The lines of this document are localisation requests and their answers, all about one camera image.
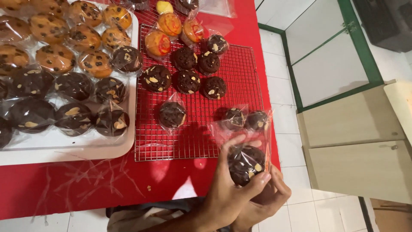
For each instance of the person's left hand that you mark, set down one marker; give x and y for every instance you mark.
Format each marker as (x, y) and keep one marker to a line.
(222, 190)

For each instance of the person's right hand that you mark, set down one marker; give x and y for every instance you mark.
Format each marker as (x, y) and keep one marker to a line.
(270, 199)

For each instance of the person's right fingers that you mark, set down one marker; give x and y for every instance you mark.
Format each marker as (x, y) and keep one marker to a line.
(280, 190)

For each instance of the bagged chocolate almond muffin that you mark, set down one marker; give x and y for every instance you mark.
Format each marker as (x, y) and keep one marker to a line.
(172, 115)
(234, 118)
(257, 121)
(217, 43)

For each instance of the beige wooden drawer cabinet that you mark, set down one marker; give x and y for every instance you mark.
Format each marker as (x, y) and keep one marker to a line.
(354, 161)

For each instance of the brown cardboard box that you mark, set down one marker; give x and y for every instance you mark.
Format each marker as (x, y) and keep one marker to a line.
(392, 216)

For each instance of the bare chocolate almond muffin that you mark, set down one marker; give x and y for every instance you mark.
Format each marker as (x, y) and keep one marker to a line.
(208, 63)
(156, 78)
(214, 87)
(188, 82)
(184, 58)

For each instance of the person's clothing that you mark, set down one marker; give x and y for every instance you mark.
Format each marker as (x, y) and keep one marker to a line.
(141, 217)

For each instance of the green-framed glass cabinet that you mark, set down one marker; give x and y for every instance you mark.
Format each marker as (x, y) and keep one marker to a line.
(360, 42)

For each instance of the wrapped orange swirl muffin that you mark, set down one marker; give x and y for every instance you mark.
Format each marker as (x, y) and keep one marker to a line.
(157, 43)
(169, 24)
(192, 31)

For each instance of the heap of clear plastic strips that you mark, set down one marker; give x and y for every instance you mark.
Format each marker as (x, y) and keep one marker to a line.
(93, 180)

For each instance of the empty clear plastic bag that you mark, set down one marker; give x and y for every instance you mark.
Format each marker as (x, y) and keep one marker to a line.
(217, 7)

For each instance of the black box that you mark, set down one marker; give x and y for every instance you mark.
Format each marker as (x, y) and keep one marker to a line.
(386, 22)

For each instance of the dark muffin in paper cup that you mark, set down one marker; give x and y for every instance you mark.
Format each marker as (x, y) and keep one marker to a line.
(138, 3)
(187, 4)

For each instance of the plain yellow muffin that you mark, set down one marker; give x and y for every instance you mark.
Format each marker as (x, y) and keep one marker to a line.
(164, 6)

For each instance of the white plastic tray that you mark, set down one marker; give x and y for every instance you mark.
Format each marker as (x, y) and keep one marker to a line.
(64, 151)

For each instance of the group of wrapped dark muffins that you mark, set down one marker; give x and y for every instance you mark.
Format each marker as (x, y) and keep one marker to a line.
(32, 114)

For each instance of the group of wrapped chocolate-chip muffins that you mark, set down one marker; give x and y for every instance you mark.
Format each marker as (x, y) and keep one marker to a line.
(54, 58)

